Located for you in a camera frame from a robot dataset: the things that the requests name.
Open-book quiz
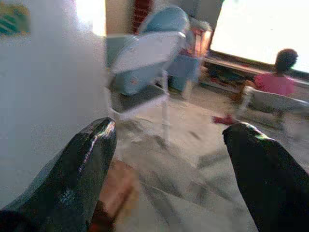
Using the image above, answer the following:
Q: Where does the green yellow sticker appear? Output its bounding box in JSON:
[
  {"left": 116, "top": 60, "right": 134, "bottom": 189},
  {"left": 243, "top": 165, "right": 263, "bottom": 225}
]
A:
[{"left": 0, "top": 2, "right": 31, "bottom": 36}]

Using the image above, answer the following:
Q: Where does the person in pink shirt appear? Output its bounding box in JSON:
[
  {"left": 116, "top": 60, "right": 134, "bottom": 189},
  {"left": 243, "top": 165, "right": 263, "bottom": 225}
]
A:
[{"left": 253, "top": 48, "right": 300, "bottom": 97}]

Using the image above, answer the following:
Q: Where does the blue plastic bin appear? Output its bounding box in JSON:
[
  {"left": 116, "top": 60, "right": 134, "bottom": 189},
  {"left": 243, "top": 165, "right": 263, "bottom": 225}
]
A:
[{"left": 168, "top": 55, "right": 201, "bottom": 90}]

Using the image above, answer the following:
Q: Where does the reddish brown object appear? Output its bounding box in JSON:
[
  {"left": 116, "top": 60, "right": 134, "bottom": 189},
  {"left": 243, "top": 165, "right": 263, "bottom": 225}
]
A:
[{"left": 93, "top": 160, "right": 141, "bottom": 232}]

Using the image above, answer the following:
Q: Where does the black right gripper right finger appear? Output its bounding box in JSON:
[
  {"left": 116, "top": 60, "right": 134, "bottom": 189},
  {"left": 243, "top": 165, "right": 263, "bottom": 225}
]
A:
[{"left": 222, "top": 121, "right": 309, "bottom": 232}]

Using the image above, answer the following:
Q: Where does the low wooden shelf unit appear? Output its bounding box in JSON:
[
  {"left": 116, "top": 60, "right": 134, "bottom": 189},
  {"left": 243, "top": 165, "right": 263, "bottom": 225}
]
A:
[{"left": 199, "top": 57, "right": 263, "bottom": 94}]

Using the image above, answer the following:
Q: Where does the blue white plastic appliance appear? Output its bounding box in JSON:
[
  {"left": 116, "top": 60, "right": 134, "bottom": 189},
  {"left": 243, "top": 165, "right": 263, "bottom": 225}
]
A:
[{"left": 106, "top": 6, "right": 191, "bottom": 96}]

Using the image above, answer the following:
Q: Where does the small red floor object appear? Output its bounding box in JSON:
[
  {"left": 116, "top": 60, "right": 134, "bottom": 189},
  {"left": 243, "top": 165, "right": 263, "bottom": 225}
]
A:
[{"left": 211, "top": 115, "right": 234, "bottom": 125}]

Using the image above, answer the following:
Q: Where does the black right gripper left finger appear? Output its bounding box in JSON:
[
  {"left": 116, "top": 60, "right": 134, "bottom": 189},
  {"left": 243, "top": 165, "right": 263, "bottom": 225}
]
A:
[{"left": 0, "top": 117, "right": 118, "bottom": 232}]

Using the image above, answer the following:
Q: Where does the white metal frame stand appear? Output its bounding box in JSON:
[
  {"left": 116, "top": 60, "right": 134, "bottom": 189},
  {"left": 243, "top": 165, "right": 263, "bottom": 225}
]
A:
[{"left": 108, "top": 70, "right": 192, "bottom": 146}]

